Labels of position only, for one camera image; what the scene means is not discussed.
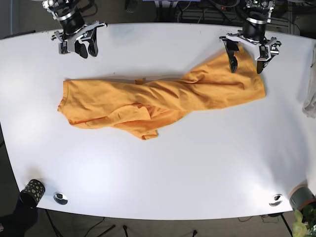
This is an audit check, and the black dotted cup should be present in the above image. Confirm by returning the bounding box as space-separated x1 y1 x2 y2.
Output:
19 179 45 208

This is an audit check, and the left silver table grommet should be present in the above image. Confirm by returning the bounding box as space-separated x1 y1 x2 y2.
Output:
53 192 68 205

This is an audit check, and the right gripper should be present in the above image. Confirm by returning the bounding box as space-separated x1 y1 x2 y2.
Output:
51 16 108 59

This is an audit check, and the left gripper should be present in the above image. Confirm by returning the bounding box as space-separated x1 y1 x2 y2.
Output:
219 30 281 74

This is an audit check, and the grey plant pot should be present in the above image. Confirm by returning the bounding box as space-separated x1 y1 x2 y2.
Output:
289 185 316 211

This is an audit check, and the grey T-shirt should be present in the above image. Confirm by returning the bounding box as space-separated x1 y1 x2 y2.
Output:
302 45 316 119

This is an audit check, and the right silver table grommet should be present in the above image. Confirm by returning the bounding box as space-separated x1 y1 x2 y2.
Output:
269 194 283 207

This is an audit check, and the orange yellow T-shirt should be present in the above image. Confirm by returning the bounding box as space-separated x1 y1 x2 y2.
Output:
58 49 266 140

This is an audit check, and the green potted plant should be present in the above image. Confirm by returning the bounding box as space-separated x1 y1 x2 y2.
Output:
292 204 316 237

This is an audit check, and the silver table grommet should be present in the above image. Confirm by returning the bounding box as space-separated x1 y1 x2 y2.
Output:
53 192 68 205
269 194 283 207

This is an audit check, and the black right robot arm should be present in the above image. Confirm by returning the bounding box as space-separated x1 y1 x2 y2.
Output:
42 0 107 59

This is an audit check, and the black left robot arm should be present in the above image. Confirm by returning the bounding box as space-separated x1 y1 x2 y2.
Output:
220 0 281 74

